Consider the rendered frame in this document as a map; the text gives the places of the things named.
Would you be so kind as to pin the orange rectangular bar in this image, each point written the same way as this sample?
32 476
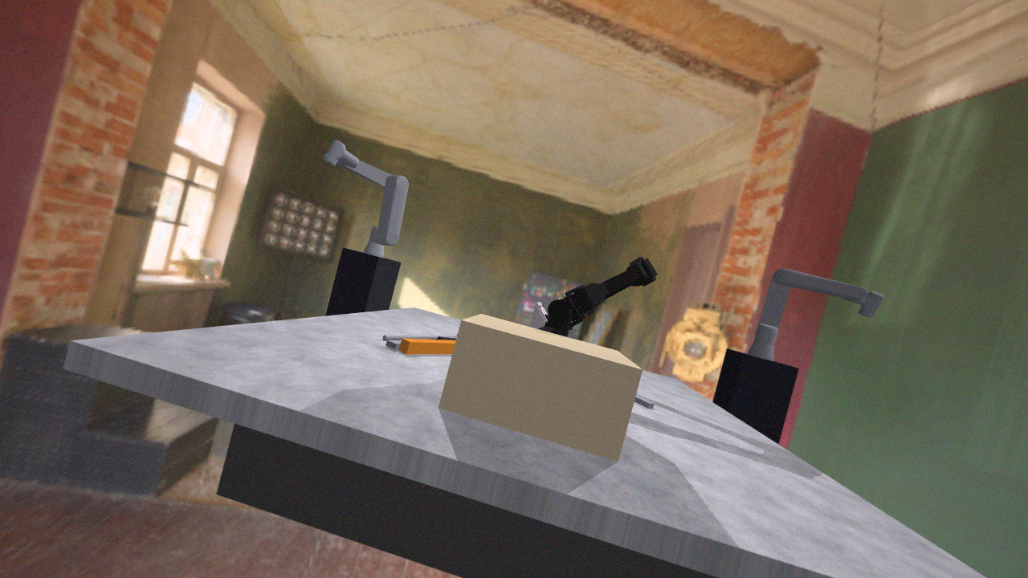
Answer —
421 346

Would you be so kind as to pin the tan rectangular box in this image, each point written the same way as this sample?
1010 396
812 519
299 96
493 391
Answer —
538 383

